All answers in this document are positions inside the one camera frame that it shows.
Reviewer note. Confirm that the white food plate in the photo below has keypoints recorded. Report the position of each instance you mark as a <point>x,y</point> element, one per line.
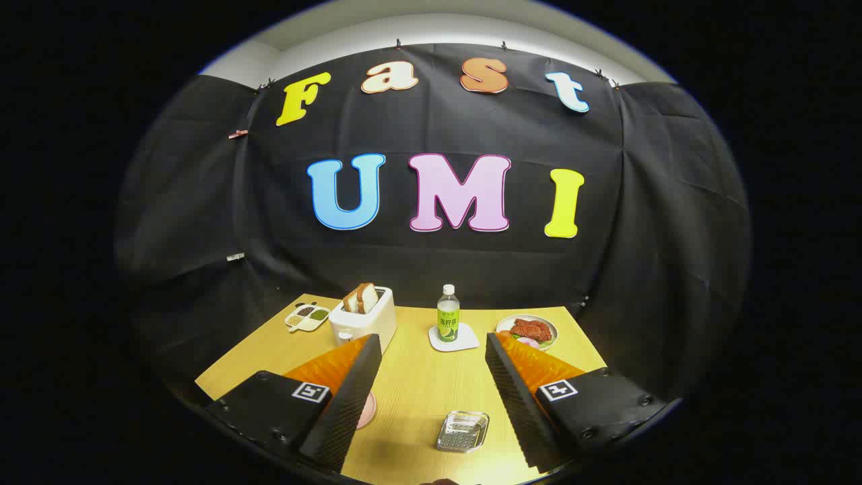
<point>547,322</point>

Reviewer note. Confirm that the pink plate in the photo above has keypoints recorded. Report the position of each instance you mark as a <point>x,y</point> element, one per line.
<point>367,411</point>

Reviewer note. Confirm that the bread slice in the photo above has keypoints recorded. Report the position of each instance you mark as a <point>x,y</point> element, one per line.
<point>350,300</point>
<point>370,296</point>

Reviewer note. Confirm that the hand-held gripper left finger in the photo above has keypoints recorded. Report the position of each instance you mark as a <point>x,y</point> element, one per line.
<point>347,411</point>

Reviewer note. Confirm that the green tea bottle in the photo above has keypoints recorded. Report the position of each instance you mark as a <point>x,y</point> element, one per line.
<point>448,323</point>

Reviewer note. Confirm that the white toaster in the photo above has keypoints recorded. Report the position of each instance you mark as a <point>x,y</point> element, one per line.
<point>363,327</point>

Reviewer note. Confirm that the white divided condiment dish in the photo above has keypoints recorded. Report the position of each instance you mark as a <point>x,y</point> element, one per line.
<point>308,315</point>

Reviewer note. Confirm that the white square coaster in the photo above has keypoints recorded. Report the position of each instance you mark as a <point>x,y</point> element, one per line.
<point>465,342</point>

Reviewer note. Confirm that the perforated metal tray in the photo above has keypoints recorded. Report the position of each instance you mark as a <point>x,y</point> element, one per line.
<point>462,431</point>

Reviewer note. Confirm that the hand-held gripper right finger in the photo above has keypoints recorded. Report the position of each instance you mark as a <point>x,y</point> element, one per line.
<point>518,404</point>

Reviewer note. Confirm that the brown meat piece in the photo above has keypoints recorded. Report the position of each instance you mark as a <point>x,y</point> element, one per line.
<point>532,330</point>

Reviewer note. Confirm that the pink radish slice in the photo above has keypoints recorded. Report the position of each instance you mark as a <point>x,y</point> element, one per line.
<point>528,342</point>

